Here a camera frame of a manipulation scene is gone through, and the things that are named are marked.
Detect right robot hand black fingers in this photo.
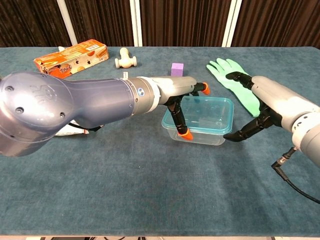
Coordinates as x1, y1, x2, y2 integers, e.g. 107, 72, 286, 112
223, 71, 320, 143

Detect green rubber glove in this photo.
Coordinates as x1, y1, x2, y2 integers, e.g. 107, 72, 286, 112
206, 57, 262, 118

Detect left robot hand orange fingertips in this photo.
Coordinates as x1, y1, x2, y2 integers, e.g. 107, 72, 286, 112
155, 76, 211, 141

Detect teal table cloth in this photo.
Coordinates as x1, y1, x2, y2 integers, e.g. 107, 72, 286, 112
0, 46, 320, 237

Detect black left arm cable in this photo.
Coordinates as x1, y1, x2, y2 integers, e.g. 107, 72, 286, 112
68, 121, 103, 132

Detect wooden roller massager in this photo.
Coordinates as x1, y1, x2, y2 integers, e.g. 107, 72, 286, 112
114, 47, 138, 70

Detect orange cardboard snack box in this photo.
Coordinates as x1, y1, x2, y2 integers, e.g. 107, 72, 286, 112
33, 38, 110, 80

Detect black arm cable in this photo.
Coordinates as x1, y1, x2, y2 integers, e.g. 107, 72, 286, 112
271, 146, 320, 204
68, 121, 103, 132

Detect purple cube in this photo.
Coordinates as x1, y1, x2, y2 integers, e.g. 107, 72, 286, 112
171, 62, 185, 77

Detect white partition frame post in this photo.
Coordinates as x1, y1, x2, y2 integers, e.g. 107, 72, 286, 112
221, 0, 243, 48
56, 0, 78, 47
129, 0, 143, 47

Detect teal container lid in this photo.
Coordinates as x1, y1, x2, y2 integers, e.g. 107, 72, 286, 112
161, 96, 235, 136

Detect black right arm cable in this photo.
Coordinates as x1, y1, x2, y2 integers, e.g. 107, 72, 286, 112
271, 146, 320, 204

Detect clear plastic container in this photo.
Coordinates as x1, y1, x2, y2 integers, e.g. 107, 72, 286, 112
164, 126, 226, 147

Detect white crumpled snack bag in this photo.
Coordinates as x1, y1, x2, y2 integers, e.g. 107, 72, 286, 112
54, 123, 103, 137

